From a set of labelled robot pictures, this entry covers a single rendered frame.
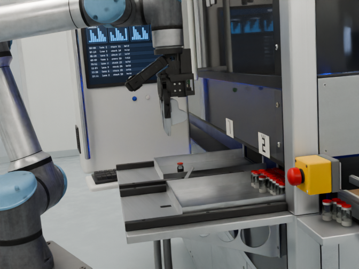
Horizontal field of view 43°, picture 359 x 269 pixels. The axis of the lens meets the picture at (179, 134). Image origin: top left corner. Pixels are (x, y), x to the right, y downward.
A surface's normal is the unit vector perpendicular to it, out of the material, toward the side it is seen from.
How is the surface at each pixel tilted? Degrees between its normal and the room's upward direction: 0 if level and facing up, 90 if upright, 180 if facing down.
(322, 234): 0
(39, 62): 90
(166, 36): 90
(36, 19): 103
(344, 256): 90
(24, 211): 90
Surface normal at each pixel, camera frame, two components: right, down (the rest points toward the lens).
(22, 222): 0.59, 0.10
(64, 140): 0.17, 0.15
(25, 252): 0.47, -0.19
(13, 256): 0.11, -0.15
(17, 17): -0.16, 0.11
